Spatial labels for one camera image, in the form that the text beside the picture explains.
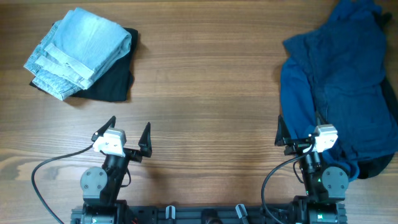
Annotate black cable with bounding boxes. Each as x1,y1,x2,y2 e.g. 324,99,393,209
261,146,315,224
31,143,95,224

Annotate left black cable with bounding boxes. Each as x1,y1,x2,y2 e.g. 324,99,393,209
31,143,95,224

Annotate folded black garment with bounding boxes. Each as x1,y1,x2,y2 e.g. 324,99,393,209
29,27,139,103

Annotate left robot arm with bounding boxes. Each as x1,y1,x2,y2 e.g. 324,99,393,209
70,116,152,224

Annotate folded light blue jeans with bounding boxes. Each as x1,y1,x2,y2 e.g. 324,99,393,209
24,7,132,101

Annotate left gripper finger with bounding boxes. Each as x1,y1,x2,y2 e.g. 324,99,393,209
91,116,116,141
138,122,152,157

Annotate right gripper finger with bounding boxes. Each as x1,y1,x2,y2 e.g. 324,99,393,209
274,114,291,146
315,111,326,126

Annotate teal blue shirt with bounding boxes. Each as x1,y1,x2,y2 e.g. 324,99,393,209
280,58,368,181

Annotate dark navy shorts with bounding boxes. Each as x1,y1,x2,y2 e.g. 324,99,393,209
284,1,397,161

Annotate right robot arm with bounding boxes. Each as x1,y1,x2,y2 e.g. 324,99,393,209
275,115,349,224

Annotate right black cable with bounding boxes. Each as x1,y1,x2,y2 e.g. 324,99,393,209
261,146,315,224

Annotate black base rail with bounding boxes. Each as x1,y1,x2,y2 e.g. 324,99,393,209
70,203,348,224

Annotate black garment with logo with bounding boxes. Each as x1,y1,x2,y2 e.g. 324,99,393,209
358,12,397,179

